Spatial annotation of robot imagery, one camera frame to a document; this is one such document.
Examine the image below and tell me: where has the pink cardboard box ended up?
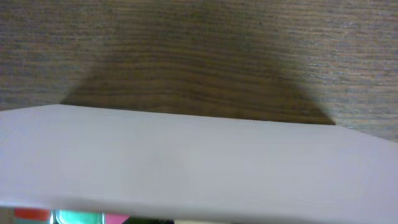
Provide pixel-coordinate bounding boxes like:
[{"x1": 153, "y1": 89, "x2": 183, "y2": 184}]
[{"x1": 1, "y1": 105, "x2": 397, "y2": 223}]

